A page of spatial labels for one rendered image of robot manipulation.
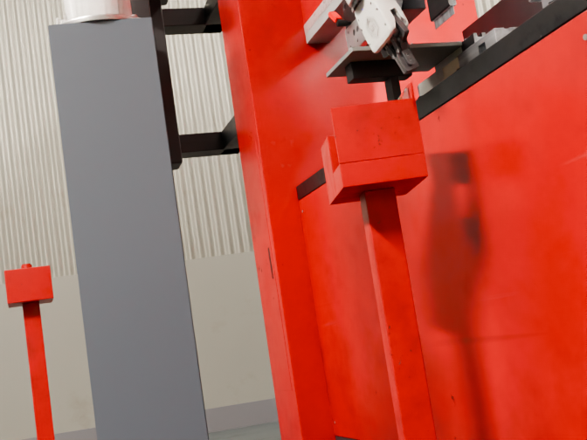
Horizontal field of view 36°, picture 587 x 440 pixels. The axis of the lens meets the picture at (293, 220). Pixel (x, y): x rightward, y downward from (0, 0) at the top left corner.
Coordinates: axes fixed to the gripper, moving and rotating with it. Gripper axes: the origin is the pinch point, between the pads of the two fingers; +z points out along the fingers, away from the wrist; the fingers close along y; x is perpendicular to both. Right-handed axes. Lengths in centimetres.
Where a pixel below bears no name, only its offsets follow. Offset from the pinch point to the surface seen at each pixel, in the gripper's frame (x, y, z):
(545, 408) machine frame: -16, 5, 69
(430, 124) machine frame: 5.0, -11.4, 11.4
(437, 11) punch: 29.1, -20.7, -13.9
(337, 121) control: -23.2, 4.9, 6.5
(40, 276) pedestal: -56, -182, -30
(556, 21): 1.9, 38.2, 13.9
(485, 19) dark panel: 89, -79, -24
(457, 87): 4.9, 3.1, 9.6
